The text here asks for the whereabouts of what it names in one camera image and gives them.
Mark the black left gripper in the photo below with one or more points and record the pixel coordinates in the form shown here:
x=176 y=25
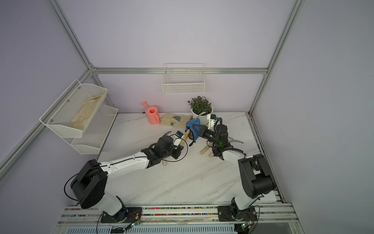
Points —
x=178 y=151

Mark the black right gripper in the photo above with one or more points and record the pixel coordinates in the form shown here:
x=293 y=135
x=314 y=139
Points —
x=203 y=131

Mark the blue microfibre rag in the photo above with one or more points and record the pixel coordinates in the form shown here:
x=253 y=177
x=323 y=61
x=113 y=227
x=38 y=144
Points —
x=193 y=127

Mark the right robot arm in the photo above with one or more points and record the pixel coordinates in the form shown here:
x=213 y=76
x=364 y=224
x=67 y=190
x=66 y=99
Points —
x=255 y=173

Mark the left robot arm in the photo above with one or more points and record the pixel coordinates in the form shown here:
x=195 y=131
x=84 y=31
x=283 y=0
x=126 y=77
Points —
x=89 y=185

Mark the potted green plant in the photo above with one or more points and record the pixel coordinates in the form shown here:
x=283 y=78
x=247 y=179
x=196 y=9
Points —
x=200 y=107

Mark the pink watering can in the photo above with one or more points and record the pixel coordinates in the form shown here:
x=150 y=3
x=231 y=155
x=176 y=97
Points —
x=151 y=113

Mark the lower white mesh shelf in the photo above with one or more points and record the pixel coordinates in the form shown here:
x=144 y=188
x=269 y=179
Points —
x=96 y=133

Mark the white mesh shelf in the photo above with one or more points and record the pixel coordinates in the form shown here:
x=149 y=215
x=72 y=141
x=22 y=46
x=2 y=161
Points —
x=61 y=117
x=96 y=133

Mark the beige glove in shelf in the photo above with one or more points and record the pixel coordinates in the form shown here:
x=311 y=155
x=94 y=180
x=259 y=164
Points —
x=82 y=117

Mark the upper white mesh shelf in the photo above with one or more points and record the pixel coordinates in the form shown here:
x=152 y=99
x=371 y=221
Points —
x=61 y=117

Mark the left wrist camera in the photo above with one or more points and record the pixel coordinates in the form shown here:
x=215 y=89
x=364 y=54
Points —
x=178 y=138

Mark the white wire wall basket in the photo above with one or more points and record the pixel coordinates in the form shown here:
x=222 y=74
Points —
x=184 y=78

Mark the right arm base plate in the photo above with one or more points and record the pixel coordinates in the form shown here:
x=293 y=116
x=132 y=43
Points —
x=231 y=213

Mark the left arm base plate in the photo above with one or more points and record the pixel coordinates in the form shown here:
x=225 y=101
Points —
x=125 y=215

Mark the aluminium front rail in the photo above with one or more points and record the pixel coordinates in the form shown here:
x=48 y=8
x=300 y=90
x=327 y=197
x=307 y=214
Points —
x=182 y=214

